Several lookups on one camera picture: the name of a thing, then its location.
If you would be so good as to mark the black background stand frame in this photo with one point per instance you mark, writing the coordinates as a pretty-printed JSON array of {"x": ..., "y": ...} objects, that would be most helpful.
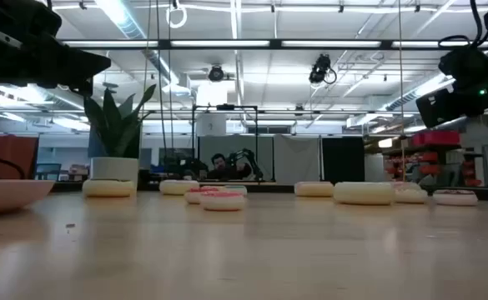
[{"x": 227, "y": 107}]

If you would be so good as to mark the black hanging panel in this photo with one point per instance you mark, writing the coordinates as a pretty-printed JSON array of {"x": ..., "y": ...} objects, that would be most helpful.
[{"x": 343, "y": 160}]

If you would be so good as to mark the black ceiling-hung camera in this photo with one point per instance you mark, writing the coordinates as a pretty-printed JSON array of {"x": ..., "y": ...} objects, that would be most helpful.
[{"x": 320, "y": 68}]

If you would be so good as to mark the small red frosted donut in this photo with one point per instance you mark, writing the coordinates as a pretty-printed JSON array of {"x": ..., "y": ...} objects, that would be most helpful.
[{"x": 193, "y": 196}]

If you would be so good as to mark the pale pink plate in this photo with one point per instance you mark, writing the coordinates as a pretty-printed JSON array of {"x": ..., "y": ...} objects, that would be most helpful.
[{"x": 6, "y": 193}]

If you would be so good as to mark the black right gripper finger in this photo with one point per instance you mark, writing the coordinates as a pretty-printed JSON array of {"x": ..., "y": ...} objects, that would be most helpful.
[{"x": 444, "y": 108}]

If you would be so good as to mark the large chocolate frosted donut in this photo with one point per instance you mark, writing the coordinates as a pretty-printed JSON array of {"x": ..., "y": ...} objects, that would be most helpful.
[{"x": 108, "y": 189}]

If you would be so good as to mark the bin storage rack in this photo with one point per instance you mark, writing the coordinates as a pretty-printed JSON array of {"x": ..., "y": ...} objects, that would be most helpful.
[{"x": 435, "y": 138}]

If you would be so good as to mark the green snake plant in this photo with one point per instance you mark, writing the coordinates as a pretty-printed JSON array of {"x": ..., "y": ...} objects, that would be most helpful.
[{"x": 114, "y": 125}]

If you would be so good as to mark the large lilac dark-drizzled donut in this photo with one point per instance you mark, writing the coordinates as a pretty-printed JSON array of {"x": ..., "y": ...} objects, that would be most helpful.
[{"x": 177, "y": 187}]

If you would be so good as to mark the orange-brown box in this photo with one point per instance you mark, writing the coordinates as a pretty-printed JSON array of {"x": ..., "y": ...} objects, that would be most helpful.
[{"x": 10, "y": 154}]

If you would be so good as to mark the silver ceiling duct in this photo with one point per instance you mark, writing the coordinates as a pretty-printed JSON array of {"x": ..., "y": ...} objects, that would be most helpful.
[{"x": 127, "y": 25}]

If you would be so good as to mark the small white sprinkled donut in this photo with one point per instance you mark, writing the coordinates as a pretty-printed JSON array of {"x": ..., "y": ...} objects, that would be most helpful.
[{"x": 412, "y": 196}]

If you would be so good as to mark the small pink frosted donut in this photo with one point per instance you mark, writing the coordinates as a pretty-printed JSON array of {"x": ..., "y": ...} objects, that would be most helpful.
[{"x": 222, "y": 203}]

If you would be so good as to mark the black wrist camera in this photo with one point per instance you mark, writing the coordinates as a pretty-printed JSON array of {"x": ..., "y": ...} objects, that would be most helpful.
[
  {"x": 14, "y": 16},
  {"x": 466, "y": 66}
]

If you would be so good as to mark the overhead LED light bar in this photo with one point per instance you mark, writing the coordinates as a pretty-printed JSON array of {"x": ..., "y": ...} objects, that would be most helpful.
[{"x": 218, "y": 43}]

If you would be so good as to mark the white hanging cloth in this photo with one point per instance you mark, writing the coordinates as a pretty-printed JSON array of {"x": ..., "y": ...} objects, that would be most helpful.
[{"x": 298, "y": 160}]

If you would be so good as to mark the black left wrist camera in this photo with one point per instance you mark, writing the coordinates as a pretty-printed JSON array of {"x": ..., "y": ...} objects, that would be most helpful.
[{"x": 14, "y": 16}]

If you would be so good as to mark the large white frosted donut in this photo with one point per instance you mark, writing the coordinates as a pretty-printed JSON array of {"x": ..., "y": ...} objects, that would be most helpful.
[{"x": 363, "y": 193}]

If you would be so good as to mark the round black ceiling fixture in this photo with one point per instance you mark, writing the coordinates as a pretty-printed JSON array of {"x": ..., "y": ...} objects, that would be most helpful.
[{"x": 216, "y": 73}]

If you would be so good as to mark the large cream donut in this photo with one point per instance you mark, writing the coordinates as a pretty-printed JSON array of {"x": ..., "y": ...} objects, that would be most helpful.
[{"x": 314, "y": 190}]

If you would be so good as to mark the white plant pot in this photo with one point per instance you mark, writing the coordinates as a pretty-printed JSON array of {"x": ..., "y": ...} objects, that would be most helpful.
[{"x": 114, "y": 168}]

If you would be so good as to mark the black aluminium rig frame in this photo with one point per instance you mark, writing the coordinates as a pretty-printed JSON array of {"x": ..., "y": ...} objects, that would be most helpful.
[{"x": 268, "y": 188}]

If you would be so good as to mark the black background robot arm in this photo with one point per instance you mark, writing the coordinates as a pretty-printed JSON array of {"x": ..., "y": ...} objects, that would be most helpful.
[{"x": 250, "y": 157}]

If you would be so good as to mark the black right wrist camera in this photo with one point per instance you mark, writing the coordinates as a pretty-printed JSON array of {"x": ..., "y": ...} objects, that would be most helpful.
[{"x": 466, "y": 66}]

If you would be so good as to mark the small blue frosted donut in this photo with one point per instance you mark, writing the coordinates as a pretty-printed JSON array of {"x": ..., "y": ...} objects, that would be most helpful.
[{"x": 237, "y": 189}]

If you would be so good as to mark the person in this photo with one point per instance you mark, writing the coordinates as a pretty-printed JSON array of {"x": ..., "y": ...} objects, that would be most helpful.
[{"x": 220, "y": 171}]

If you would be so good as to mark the small chocolate frosted donut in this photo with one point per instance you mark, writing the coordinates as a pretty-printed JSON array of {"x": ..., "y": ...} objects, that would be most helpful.
[{"x": 455, "y": 198}]

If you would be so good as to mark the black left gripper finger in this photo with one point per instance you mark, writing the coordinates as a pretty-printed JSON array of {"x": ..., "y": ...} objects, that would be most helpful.
[
  {"x": 83, "y": 88},
  {"x": 89, "y": 64}
]

